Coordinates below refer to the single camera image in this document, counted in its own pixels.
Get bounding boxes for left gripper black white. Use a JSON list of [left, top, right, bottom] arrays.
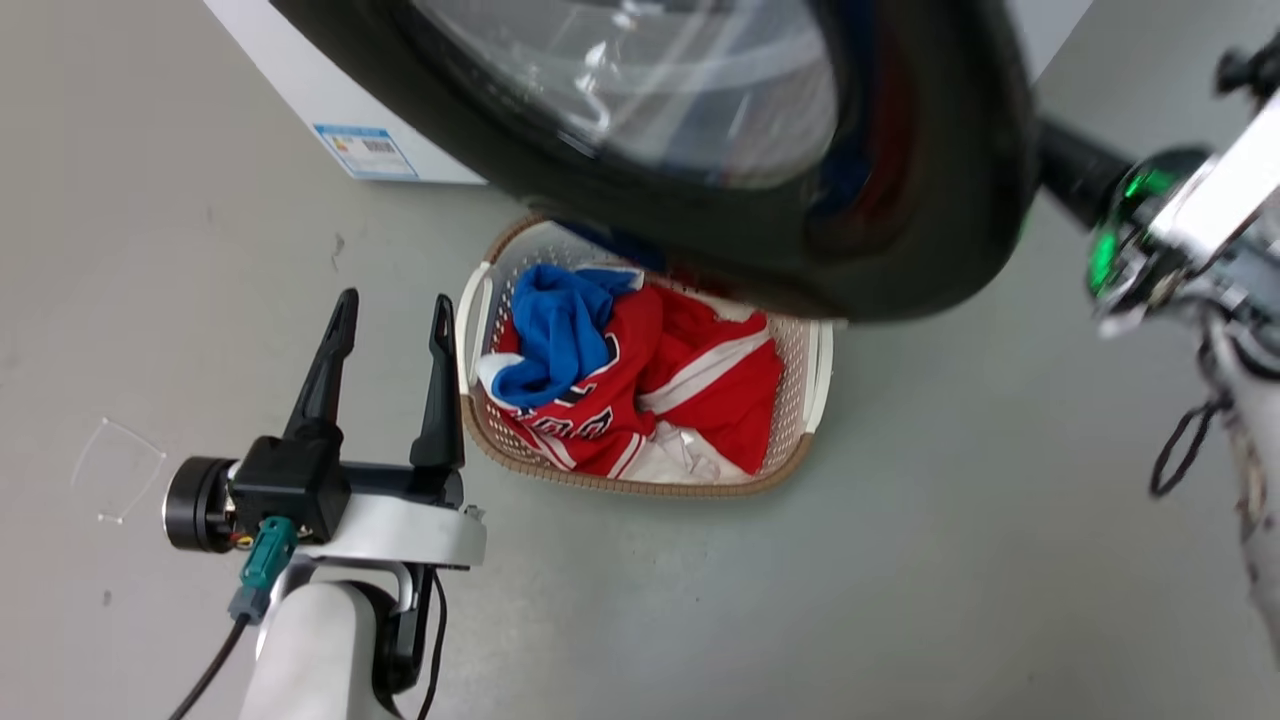
[[162, 288, 489, 572]]

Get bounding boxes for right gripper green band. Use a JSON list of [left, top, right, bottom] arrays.
[[1034, 88, 1280, 341]]

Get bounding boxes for dark round washing machine door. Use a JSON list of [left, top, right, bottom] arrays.
[[268, 0, 1043, 324]]

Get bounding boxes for white washing machine body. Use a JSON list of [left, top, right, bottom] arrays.
[[203, 0, 1095, 187]]

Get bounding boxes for blue garment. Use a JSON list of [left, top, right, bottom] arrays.
[[490, 262, 646, 410]]

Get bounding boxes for blue energy label sticker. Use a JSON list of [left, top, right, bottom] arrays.
[[312, 123, 420, 182]]

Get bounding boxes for white garment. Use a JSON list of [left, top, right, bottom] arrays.
[[620, 420, 753, 487]]

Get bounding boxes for red white-striped jersey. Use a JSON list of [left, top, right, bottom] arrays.
[[482, 282, 787, 481]]

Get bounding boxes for white brown-rimmed laundry basket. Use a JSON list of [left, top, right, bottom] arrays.
[[455, 214, 837, 499]]

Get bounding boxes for black cable with teal connector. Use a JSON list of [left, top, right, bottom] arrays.
[[166, 514, 301, 720]]

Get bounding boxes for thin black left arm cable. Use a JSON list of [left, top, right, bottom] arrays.
[[414, 566, 448, 720]]

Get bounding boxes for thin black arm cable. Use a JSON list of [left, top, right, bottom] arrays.
[[414, 566, 448, 720], [1148, 394, 1233, 499]]

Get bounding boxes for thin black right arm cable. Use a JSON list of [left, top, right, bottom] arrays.
[[1148, 394, 1233, 499]]

